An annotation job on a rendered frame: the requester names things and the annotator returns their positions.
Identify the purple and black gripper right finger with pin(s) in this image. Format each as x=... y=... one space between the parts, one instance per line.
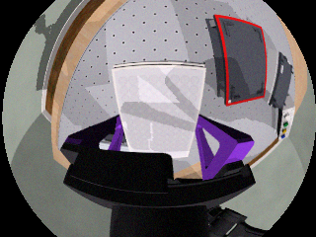
x=234 y=145

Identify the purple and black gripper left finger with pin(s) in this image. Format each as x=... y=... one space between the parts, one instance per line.
x=93 y=135

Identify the white rectangular plate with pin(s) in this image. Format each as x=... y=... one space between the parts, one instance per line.
x=158 y=104

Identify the operator button panel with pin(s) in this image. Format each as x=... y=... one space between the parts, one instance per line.
x=283 y=126

